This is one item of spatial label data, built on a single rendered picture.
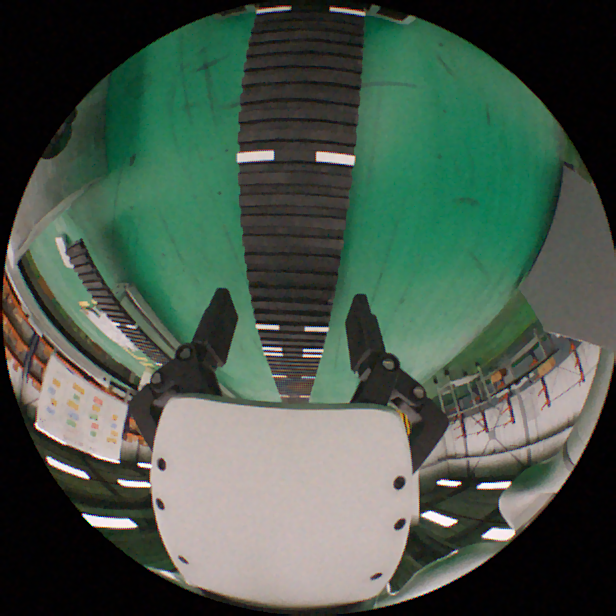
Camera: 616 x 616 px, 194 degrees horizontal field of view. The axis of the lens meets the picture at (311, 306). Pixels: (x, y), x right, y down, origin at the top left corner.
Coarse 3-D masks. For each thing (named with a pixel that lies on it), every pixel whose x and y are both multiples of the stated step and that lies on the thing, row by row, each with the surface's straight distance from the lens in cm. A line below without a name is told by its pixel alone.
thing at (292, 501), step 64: (192, 448) 7; (256, 448) 7; (320, 448) 6; (384, 448) 7; (192, 512) 8; (256, 512) 7; (320, 512) 7; (384, 512) 8; (192, 576) 11; (256, 576) 8; (320, 576) 8; (384, 576) 10
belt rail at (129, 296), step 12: (120, 288) 24; (132, 288) 22; (120, 300) 22; (132, 300) 23; (144, 300) 24; (132, 312) 22; (144, 312) 24; (144, 324) 24; (156, 324) 25; (156, 336) 25; (168, 336) 27; (168, 348) 27; (228, 396) 51
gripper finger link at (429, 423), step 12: (408, 408) 10; (420, 408) 10; (432, 408) 10; (420, 420) 10; (432, 420) 10; (444, 420) 11; (420, 432) 10; (432, 432) 10; (444, 432) 11; (420, 444) 10; (432, 444) 10; (420, 456) 10
